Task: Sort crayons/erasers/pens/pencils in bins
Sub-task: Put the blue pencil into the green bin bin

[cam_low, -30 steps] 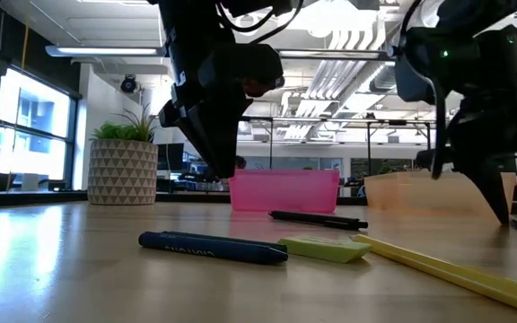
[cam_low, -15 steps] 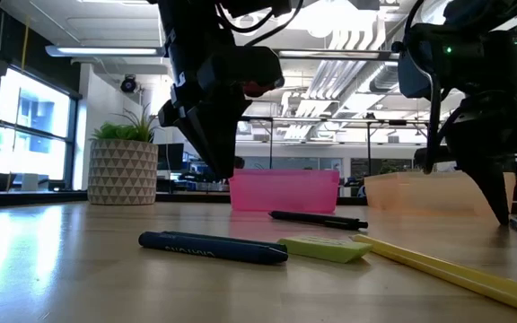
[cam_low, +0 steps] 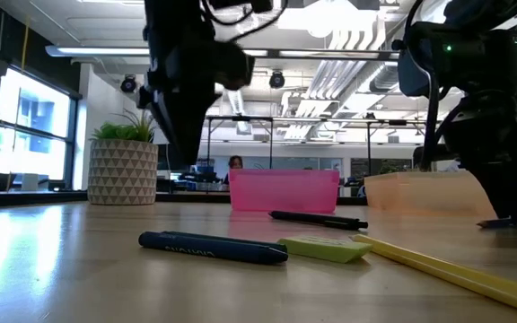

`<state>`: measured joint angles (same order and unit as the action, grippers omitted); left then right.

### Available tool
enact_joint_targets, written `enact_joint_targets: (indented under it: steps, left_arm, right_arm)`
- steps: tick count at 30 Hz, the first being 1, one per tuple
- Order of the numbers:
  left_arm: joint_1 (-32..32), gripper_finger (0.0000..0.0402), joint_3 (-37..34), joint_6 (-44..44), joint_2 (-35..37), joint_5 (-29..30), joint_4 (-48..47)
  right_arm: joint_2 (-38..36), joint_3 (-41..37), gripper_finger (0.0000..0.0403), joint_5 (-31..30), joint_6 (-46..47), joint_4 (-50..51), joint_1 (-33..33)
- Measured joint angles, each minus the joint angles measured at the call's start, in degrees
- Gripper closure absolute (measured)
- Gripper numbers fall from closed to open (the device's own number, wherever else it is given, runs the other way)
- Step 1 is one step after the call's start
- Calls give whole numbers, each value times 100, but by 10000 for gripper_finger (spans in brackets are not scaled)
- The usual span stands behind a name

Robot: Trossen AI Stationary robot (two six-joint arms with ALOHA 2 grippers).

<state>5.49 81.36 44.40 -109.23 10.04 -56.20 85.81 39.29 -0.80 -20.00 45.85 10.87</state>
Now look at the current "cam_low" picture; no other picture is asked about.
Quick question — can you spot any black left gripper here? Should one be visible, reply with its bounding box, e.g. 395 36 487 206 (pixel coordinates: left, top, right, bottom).
136 0 256 167

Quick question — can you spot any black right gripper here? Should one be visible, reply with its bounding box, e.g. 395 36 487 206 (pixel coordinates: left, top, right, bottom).
442 96 517 223

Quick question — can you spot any yellow pencil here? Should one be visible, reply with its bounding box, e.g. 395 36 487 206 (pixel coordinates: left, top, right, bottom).
350 233 517 320

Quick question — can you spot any dark green crayon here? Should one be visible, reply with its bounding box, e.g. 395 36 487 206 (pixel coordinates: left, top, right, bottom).
162 230 288 253

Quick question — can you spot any navy blue crayon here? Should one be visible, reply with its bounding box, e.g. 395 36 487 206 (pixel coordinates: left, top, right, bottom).
137 231 289 266

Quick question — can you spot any black pen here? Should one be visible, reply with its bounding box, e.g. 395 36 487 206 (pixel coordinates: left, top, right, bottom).
268 210 370 231

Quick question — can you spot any lime green eraser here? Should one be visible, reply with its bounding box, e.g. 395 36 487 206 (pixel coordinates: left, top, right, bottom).
277 235 373 265

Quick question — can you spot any person in light top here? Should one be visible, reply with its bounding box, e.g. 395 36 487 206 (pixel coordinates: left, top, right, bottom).
442 156 464 173

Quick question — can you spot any seated person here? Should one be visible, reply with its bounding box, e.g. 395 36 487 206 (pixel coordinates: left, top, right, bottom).
223 154 245 185

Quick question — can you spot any round black ceiling spotlight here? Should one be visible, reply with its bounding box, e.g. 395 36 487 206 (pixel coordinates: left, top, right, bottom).
268 69 286 90
119 74 138 94

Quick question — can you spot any potted plant triangle-patterned pot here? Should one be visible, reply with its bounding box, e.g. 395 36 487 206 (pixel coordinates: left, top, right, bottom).
87 107 160 206

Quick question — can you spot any orange translucent plastic bin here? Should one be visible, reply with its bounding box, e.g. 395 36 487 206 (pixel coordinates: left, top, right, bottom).
364 171 497 217

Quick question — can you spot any pink translucent plastic bin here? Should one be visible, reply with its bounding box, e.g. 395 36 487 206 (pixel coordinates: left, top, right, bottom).
228 168 341 214

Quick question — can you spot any large window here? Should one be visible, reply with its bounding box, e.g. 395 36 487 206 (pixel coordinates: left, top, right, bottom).
0 66 80 192

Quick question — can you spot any white ceiling unit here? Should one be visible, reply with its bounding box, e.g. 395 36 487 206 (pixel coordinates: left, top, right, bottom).
277 0 389 51

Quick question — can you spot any black background rig frame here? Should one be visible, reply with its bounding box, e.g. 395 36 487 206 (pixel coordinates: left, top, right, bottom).
365 118 434 172
206 115 274 170

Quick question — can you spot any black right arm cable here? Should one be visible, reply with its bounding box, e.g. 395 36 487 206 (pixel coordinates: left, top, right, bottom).
404 0 442 171

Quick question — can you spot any black overhead light rail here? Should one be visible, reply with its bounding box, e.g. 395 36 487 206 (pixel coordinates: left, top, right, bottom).
45 43 517 63

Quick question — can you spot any black aluminium rig frame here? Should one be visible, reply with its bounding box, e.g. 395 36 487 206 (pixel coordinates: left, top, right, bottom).
0 190 517 217

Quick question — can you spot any silver ventilation duct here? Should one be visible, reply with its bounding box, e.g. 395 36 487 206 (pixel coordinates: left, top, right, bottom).
368 0 421 94

